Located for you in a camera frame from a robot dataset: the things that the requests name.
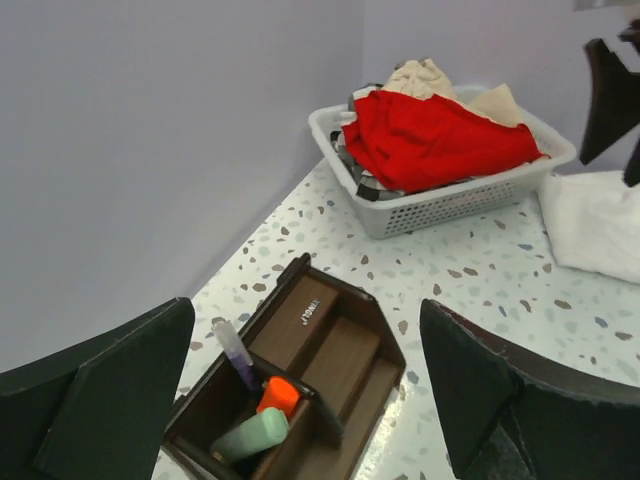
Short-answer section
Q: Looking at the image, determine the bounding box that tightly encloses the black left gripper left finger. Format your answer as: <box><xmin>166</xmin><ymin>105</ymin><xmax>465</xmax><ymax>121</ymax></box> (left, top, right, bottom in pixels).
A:
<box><xmin>1</xmin><ymin>298</ymin><xmax>194</xmax><ymax>479</ymax></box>

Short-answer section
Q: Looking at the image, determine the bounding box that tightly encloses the white folded towel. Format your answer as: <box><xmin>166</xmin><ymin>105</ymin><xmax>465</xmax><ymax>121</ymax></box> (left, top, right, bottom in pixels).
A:
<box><xmin>538</xmin><ymin>170</ymin><xmax>639</xmax><ymax>284</ymax></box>

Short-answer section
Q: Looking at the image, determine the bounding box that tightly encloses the brown wooden desk organizer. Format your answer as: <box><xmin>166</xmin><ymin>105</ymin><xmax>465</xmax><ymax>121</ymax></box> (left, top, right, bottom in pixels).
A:
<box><xmin>162</xmin><ymin>254</ymin><xmax>406</xmax><ymax>479</ymax></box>

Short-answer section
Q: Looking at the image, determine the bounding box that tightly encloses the purple gel pen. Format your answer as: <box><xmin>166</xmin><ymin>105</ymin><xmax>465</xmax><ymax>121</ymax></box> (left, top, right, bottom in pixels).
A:
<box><xmin>212</xmin><ymin>320</ymin><xmax>261</xmax><ymax>394</ymax></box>

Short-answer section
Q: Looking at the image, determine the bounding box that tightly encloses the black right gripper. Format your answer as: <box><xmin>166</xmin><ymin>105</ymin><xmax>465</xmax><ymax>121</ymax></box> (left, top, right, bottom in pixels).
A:
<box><xmin>579</xmin><ymin>1</ymin><xmax>640</xmax><ymax>187</ymax></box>

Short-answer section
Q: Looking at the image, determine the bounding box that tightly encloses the red cloth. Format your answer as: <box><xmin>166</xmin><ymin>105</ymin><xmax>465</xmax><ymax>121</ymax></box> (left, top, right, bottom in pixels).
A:
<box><xmin>342</xmin><ymin>90</ymin><xmax>544</xmax><ymax>194</ymax></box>

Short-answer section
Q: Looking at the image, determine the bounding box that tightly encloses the white plastic laundry basket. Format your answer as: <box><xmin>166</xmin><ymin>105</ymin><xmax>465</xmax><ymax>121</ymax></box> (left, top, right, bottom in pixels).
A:
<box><xmin>307</xmin><ymin>83</ymin><xmax>577</xmax><ymax>240</ymax></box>

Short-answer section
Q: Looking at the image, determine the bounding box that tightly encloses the beige cloth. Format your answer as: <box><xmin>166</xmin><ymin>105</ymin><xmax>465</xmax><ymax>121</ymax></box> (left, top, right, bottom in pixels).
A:
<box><xmin>382</xmin><ymin>58</ymin><xmax>522</xmax><ymax>127</ymax></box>

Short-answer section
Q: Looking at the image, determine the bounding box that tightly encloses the orange highlighter marker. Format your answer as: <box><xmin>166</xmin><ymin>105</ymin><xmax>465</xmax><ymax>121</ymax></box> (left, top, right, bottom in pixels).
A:
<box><xmin>256</xmin><ymin>376</ymin><xmax>301</xmax><ymax>418</ymax></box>

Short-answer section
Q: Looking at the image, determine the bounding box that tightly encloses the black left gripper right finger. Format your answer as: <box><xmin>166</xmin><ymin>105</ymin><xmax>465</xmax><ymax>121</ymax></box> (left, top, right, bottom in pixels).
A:
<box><xmin>420</xmin><ymin>299</ymin><xmax>639</xmax><ymax>479</ymax></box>

